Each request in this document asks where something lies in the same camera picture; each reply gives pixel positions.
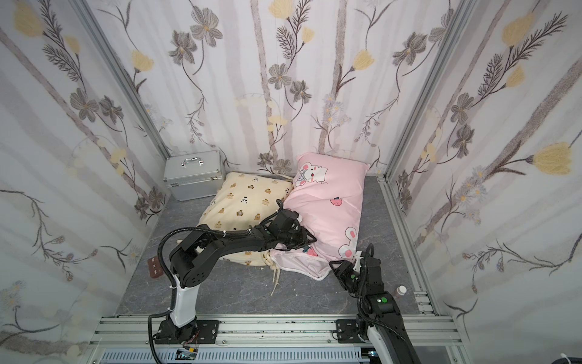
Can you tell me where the small white capped bottle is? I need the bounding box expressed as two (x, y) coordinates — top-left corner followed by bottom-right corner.
(394, 285), (408, 298)

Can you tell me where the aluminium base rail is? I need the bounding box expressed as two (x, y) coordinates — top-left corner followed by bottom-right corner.
(81, 315), (471, 363)

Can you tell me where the silver aluminium case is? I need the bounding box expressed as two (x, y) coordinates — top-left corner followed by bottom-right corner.
(164, 150), (225, 201)

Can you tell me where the cream bear print pillow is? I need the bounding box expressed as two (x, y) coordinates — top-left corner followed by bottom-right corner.
(196, 171), (294, 267)

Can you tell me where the brown wall socket block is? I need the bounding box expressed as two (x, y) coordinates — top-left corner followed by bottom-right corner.
(147, 256), (165, 279)

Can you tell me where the white ribbed vent strip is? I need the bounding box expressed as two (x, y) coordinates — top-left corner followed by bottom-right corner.
(99, 347), (369, 364)

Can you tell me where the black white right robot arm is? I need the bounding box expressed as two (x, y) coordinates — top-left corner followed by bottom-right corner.
(329, 244), (421, 363)

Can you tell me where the pink cartoon print pillow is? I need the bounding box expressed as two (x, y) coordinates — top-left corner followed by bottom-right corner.
(270, 153), (369, 281)

